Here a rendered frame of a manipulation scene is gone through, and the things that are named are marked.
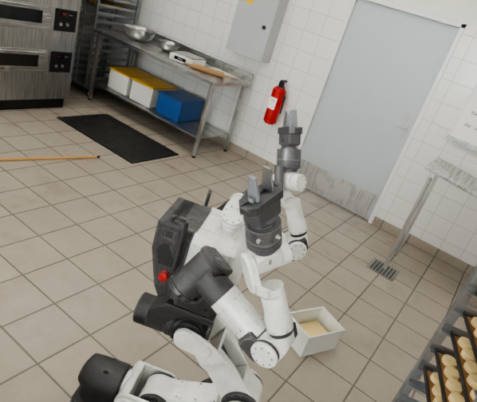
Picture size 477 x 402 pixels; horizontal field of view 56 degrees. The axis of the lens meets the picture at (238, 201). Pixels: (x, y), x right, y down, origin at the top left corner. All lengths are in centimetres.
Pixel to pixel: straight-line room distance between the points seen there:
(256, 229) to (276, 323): 28
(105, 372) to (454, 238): 373
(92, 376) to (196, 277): 84
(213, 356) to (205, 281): 47
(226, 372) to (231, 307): 52
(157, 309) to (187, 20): 482
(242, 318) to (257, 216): 36
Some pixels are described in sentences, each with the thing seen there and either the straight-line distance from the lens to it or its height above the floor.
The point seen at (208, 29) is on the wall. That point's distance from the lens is 582.
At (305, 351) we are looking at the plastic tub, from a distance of 282.
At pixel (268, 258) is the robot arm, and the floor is 125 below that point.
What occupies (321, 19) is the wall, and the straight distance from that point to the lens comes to 508.
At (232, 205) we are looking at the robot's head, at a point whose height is 122.
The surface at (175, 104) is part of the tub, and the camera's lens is 529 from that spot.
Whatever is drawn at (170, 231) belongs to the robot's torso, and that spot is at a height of 108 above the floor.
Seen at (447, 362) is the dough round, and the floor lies 88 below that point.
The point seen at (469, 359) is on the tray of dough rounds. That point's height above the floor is 96.
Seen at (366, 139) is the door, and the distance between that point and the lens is 490.
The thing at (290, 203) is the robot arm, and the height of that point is 115.
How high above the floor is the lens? 179
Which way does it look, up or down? 24 degrees down
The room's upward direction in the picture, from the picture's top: 18 degrees clockwise
